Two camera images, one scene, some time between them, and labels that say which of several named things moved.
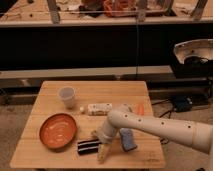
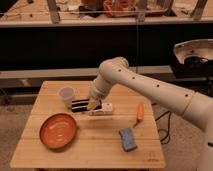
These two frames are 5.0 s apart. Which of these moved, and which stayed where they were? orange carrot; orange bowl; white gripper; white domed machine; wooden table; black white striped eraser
Moved: black white striped eraser; white gripper
Stayed: white domed machine; wooden table; orange bowl; orange carrot
